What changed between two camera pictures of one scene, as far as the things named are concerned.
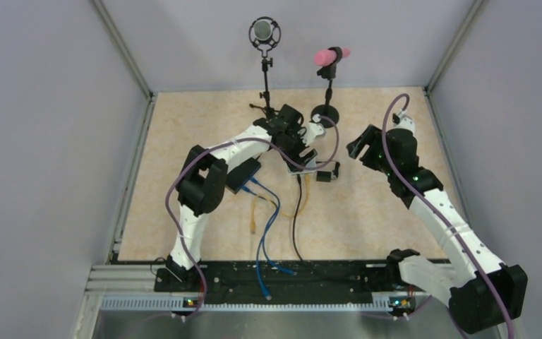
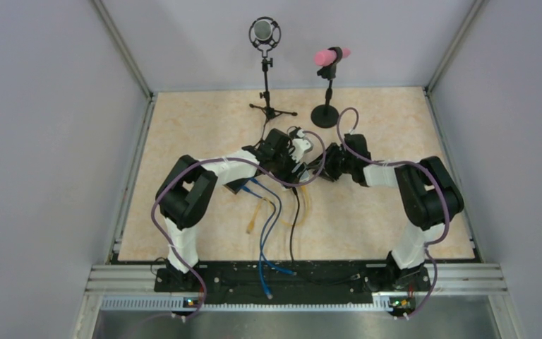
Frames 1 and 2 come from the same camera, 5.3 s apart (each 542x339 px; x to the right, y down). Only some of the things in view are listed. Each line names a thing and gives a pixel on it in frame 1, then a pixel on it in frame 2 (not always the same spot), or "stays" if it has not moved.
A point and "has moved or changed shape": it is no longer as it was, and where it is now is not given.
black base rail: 290,279 stays
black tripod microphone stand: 266,62 stays
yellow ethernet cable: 253,219 has moved or changed shape
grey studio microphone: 265,33 stays
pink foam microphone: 327,57 stays
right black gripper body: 375,157 -> 336,163
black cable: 293,234 -> 289,254
